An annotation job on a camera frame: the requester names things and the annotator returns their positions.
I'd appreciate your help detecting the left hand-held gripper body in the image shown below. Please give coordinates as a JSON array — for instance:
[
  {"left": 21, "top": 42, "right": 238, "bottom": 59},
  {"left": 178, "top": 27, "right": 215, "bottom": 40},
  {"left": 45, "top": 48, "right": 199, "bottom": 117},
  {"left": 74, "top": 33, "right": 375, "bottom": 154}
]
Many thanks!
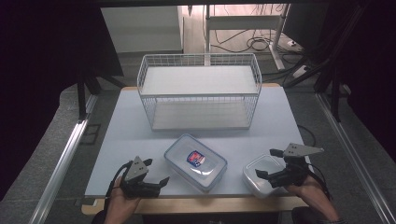
[{"left": 120, "top": 155, "right": 162, "bottom": 199}]

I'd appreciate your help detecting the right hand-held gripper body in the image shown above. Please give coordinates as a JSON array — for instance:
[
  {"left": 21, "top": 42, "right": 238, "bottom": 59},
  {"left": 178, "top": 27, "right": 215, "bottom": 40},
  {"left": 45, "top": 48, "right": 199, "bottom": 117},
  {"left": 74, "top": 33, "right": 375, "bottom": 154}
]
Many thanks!
[{"left": 266, "top": 142, "right": 325, "bottom": 189}]

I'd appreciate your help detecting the white square food container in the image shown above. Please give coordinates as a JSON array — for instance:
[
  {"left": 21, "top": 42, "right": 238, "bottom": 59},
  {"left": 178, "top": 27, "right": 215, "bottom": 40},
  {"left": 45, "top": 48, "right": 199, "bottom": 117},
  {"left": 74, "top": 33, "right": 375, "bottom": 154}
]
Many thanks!
[{"left": 242, "top": 152, "right": 293, "bottom": 200}]

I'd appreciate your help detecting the clear blue-rimmed food container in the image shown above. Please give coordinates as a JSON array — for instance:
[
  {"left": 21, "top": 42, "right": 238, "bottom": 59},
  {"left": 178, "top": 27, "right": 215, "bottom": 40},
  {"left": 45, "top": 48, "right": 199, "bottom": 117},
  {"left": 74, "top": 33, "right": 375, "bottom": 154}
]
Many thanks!
[{"left": 163, "top": 133, "right": 229, "bottom": 193}]

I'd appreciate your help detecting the white two-tier wire rack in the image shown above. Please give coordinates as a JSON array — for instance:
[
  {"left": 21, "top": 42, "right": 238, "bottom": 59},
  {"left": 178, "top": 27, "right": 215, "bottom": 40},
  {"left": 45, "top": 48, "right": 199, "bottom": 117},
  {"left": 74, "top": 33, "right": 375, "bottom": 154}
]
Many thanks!
[{"left": 136, "top": 52, "right": 263, "bottom": 132}]

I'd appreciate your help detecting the person's left hand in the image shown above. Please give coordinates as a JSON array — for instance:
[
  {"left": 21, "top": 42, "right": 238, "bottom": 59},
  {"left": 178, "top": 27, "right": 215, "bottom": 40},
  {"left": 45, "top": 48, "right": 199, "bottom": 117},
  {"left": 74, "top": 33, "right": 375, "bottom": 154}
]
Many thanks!
[{"left": 106, "top": 176, "right": 143, "bottom": 222}]

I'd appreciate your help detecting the person's right hand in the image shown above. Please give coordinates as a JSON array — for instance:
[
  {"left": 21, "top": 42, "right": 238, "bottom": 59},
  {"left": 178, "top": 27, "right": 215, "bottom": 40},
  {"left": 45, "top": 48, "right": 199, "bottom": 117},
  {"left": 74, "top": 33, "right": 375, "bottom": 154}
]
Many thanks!
[{"left": 285, "top": 173, "right": 332, "bottom": 216}]

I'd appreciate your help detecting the pale blue table mat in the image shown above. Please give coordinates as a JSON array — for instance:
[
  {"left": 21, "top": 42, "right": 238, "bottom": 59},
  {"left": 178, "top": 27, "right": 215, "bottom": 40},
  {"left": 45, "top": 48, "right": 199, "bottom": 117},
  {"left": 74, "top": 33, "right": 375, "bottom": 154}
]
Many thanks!
[{"left": 84, "top": 86, "right": 314, "bottom": 199}]

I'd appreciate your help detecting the black metal stand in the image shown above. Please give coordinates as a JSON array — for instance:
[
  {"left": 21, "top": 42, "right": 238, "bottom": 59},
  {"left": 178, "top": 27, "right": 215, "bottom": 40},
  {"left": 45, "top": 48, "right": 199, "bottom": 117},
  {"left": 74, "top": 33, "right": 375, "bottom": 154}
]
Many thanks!
[
  {"left": 312, "top": 46, "right": 353, "bottom": 123},
  {"left": 76, "top": 64, "right": 127, "bottom": 121}
]

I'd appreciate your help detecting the white power strip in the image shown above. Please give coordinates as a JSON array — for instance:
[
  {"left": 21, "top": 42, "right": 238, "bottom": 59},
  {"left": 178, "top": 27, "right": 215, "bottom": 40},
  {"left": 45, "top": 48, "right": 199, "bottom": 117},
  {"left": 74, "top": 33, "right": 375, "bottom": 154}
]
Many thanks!
[{"left": 291, "top": 63, "right": 311, "bottom": 79}]

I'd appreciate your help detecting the white cabinet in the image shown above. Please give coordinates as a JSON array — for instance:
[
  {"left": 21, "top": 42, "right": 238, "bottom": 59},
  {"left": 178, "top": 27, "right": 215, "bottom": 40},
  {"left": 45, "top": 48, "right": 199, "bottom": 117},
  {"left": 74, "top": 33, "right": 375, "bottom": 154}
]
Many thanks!
[{"left": 100, "top": 6, "right": 185, "bottom": 54}]

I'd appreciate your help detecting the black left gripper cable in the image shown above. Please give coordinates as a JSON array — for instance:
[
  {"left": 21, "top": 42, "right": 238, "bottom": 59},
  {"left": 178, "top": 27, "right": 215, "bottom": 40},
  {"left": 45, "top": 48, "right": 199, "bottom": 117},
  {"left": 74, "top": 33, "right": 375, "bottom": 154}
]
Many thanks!
[{"left": 104, "top": 160, "right": 134, "bottom": 216}]

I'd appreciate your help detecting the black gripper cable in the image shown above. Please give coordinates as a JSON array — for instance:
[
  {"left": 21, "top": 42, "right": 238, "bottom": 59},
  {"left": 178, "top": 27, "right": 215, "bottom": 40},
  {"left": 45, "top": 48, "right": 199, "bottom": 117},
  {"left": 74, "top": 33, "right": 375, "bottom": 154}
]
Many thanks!
[
  {"left": 104, "top": 160, "right": 134, "bottom": 216},
  {"left": 306, "top": 162, "right": 332, "bottom": 201}
]

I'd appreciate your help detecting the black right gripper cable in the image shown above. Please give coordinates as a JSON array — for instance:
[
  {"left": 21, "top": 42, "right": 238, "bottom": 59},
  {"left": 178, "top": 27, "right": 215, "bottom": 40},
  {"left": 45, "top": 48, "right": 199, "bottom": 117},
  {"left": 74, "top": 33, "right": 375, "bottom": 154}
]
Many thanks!
[{"left": 306, "top": 162, "right": 332, "bottom": 201}]

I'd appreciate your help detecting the thin black floor cable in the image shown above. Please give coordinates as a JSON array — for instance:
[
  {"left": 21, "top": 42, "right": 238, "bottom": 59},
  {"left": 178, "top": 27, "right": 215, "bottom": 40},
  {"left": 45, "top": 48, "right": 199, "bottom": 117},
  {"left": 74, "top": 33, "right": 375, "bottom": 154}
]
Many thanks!
[{"left": 297, "top": 123, "right": 318, "bottom": 147}]

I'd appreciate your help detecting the aluminium floor rail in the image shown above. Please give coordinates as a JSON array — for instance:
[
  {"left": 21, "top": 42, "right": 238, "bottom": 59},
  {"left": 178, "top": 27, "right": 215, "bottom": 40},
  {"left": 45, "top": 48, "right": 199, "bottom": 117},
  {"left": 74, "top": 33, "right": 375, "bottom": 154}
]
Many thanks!
[
  {"left": 315, "top": 92, "right": 396, "bottom": 224},
  {"left": 28, "top": 92, "right": 99, "bottom": 224}
]

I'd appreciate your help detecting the black floor cable bundle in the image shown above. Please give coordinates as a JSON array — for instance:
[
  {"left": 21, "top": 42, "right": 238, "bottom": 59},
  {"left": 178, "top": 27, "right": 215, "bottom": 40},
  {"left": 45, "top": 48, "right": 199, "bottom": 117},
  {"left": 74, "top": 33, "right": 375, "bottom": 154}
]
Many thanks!
[{"left": 210, "top": 28, "right": 283, "bottom": 54}]

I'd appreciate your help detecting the white desk frame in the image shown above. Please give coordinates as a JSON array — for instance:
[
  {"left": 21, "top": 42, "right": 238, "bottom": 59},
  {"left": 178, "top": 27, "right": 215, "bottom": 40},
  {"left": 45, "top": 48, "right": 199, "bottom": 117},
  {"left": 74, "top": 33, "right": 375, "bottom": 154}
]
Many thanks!
[{"left": 204, "top": 4, "right": 291, "bottom": 71}]

